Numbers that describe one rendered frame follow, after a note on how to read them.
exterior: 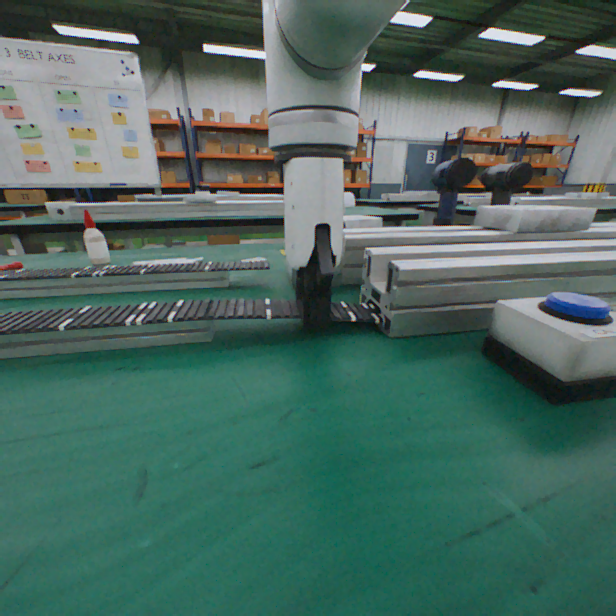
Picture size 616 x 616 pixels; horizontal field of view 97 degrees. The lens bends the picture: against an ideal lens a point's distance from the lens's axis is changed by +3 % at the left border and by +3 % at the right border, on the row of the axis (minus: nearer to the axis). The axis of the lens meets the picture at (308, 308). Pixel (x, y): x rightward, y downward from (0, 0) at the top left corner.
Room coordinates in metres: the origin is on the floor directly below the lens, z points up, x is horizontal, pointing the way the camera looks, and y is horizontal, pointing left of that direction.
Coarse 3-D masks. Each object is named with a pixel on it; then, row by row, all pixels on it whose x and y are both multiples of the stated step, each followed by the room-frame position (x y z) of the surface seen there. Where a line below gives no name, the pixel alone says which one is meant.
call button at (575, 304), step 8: (552, 296) 0.22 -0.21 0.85; (560, 296) 0.22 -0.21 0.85; (568, 296) 0.21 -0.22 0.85; (576, 296) 0.21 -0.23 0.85; (584, 296) 0.22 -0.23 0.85; (552, 304) 0.21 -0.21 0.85; (560, 304) 0.20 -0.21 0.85; (568, 304) 0.20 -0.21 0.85; (576, 304) 0.20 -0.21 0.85; (584, 304) 0.20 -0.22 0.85; (592, 304) 0.20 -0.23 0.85; (600, 304) 0.20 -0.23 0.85; (568, 312) 0.20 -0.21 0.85; (576, 312) 0.20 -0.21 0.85; (584, 312) 0.19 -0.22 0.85; (592, 312) 0.19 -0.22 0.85; (600, 312) 0.19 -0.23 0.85; (608, 312) 0.19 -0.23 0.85
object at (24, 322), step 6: (36, 312) 0.27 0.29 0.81; (42, 312) 0.27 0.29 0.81; (48, 312) 0.27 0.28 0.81; (24, 318) 0.25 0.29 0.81; (30, 318) 0.26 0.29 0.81; (36, 318) 0.25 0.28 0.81; (12, 324) 0.24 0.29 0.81; (18, 324) 0.24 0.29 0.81; (24, 324) 0.24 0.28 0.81; (30, 324) 0.24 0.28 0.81; (0, 330) 0.23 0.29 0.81; (6, 330) 0.23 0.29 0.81; (12, 330) 0.23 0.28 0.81; (18, 330) 0.23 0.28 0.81
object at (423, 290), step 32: (384, 256) 0.34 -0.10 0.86; (416, 256) 0.35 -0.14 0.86; (448, 256) 0.36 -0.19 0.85; (480, 256) 0.37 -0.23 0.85; (512, 256) 0.31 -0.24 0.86; (544, 256) 0.32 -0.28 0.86; (576, 256) 0.32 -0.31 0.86; (608, 256) 0.32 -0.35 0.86; (384, 288) 0.32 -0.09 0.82; (416, 288) 0.27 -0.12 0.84; (448, 288) 0.28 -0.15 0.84; (480, 288) 0.29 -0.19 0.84; (512, 288) 0.29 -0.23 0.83; (544, 288) 0.30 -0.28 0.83; (576, 288) 0.31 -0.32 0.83; (608, 288) 0.32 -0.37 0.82; (384, 320) 0.29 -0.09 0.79; (416, 320) 0.27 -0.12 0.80; (448, 320) 0.28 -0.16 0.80; (480, 320) 0.29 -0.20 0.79
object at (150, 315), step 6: (150, 306) 0.28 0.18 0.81; (156, 306) 0.29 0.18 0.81; (162, 306) 0.28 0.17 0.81; (144, 312) 0.27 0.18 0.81; (150, 312) 0.27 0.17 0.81; (156, 312) 0.27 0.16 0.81; (138, 318) 0.25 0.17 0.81; (144, 318) 0.26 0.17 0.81; (150, 318) 0.25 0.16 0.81; (156, 318) 0.26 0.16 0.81; (138, 324) 0.25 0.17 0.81; (144, 324) 0.25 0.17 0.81
